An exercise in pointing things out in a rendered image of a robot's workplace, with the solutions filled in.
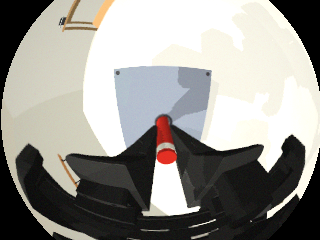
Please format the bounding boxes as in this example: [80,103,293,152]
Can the red peg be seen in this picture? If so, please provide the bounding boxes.
[156,117,177,165]

